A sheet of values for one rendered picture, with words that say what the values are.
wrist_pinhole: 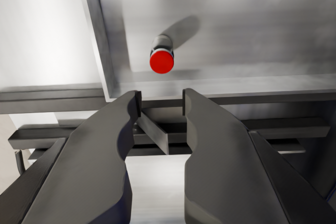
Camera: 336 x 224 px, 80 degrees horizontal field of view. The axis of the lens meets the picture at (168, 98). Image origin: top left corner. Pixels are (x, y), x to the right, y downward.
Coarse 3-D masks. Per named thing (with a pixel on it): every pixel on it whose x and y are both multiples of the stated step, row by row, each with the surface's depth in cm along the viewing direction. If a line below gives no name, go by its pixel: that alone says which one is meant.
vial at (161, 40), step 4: (156, 36) 20; (160, 36) 20; (164, 36) 20; (152, 40) 20; (156, 40) 19; (160, 40) 18; (164, 40) 19; (168, 40) 19; (152, 44) 19; (156, 44) 18; (160, 44) 18; (164, 44) 18; (168, 44) 18; (172, 44) 20; (152, 48) 18; (156, 48) 17; (160, 48) 17; (164, 48) 17; (168, 48) 17; (172, 48) 18; (152, 52) 17; (172, 52) 18
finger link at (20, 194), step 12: (60, 144) 8; (48, 156) 7; (36, 168) 7; (48, 168) 7; (24, 180) 6; (36, 180) 6; (12, 192) 6; (24, 192) 6; (36, 192) 6; (0, 204) 6; (12, 204) 6; (24, 204) 6; (0, 216) 6; (12, 216) 6; (24, 216) 6
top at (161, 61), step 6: (156, 54) 16; (162, 54) 16; (168, 54) 16; (150, 60) 17; (156, 60) 17; (162, 60) 17; (168, 60) 17; (150, 66) 17; (156, 66) 17; (162, 66) 17; (168, 66) 17; (156, 72) 17; (162, 72) 17
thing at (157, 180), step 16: (144, 144) 26; (176, 144) 26; (272, 144) 26; (288, 144) 25; (32, 160) 25; (128, 160) 30; (144, 160) 30; (160, 160) 30; (176, 160) 30; (144, 176) 32; (160, 176) 32; (176, 176) 32; (144, 192) 34; (160, 192) 34; (176, 192) 34; (144, 208) 37; (160, 208) 37; (176, 208) 37
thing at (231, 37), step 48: (96, 0) 18; (144, 0) 18; (192, 0) 19; (240, 0) 19; (288, 0) 19; (96, 48) 17; (144, 48) 21; (192, 48) 21; (240, 48) 21; (288, 48) 21; (144, 96) 20
